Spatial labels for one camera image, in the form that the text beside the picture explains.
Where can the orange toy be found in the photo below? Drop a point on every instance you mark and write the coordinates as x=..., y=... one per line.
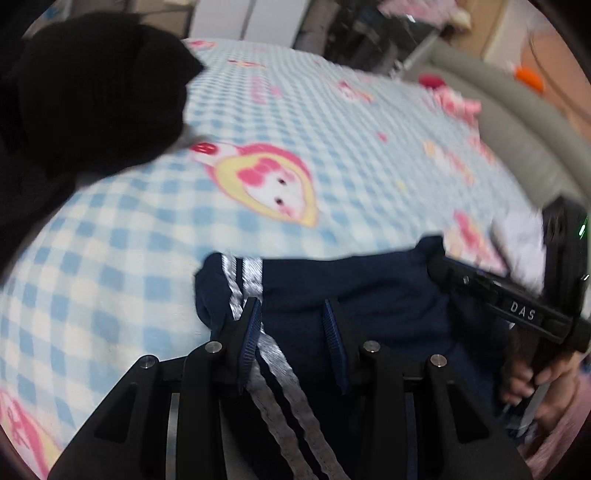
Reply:
x=528, y=77

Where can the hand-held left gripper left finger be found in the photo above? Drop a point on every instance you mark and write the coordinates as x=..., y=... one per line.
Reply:
x=249, y=344

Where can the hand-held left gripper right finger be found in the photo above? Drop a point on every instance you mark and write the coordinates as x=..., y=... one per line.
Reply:
x=333, y=344

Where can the navy pants with silver stripes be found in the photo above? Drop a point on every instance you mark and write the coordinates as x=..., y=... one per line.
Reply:
x=378, y=295

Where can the person's right hand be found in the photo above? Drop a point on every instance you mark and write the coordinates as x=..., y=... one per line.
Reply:
x=554, y=374

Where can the dark cluttered furniture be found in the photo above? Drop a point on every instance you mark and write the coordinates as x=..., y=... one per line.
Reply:
x=369, y=37

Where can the folded white cloth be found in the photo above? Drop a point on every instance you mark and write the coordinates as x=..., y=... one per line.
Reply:
x=519, y=240

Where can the white cabinet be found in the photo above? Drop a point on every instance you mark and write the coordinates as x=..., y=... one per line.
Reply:
x=249, y=21

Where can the pink plush toy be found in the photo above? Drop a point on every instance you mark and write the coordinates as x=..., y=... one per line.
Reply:
x=455, y=102

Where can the pink cloth pile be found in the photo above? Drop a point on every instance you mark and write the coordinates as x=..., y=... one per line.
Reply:
x=415, y=5

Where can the grey padded bed frame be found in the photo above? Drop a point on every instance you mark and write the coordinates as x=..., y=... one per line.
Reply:
x=517, y=138

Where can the blue checked cartoon blanket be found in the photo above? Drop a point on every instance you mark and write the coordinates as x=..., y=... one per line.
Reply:
x=138, y=230

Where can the red plush toy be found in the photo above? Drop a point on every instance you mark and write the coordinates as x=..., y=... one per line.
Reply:
x=431, y=80

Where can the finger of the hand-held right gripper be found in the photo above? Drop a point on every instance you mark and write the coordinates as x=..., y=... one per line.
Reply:
x=461, y=276

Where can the black knit garment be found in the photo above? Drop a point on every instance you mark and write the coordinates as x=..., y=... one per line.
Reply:
x=92, y=92

